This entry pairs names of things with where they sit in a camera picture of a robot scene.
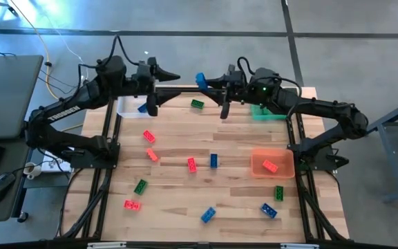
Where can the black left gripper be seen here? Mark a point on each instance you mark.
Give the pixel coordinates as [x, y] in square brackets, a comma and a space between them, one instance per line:
[143, 79]

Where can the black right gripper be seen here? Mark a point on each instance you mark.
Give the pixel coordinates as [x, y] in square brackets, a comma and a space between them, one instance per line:
[236, 86]

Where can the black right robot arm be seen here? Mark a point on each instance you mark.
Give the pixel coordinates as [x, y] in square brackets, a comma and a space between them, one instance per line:
[323, 107]

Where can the white frame bracket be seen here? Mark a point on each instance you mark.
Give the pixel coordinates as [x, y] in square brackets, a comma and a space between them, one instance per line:
[299, 246]
[105, 245]

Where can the orange plastic bin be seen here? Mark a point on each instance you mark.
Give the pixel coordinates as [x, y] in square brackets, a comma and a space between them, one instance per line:
[283, 159]

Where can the black desk caster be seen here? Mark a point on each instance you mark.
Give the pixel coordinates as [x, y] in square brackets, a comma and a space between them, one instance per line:
[22, 217]

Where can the green toy building block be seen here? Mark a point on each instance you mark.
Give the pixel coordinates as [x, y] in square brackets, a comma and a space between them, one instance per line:
[278, 193]
[197, 103]
[140, 186]

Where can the black computer mouse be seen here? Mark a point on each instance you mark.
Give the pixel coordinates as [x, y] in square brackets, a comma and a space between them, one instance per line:
[0, 186]

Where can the grey metal table frame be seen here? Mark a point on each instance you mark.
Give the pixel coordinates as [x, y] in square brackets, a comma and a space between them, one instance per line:
[391, 157]

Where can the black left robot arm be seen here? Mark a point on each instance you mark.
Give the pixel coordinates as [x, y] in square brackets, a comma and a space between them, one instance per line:
[64, 111]

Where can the clear white plastic bin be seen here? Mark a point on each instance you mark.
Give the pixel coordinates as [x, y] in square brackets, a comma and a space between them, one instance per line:
[126, 109]

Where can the white mug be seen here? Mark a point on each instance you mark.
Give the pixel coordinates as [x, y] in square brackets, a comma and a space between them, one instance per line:
[33, 170]

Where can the blue toy building block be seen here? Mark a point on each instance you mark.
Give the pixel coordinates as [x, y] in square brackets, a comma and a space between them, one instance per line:
[208, 214]
[268, 210]
[201, 81]
[142, 108]
[213, 160]

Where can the green plastic bin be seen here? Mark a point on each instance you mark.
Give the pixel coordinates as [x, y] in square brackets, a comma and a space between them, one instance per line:
[271, 115]

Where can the orange-red toy building block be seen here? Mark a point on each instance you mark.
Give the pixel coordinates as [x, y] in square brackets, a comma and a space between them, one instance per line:
[152, 155]
[192, 165]
[149, 136]
[132, 205]
[270, 166]

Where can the black aluminium table frame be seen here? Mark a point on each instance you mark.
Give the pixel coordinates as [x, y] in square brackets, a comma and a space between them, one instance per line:
[306, 207]

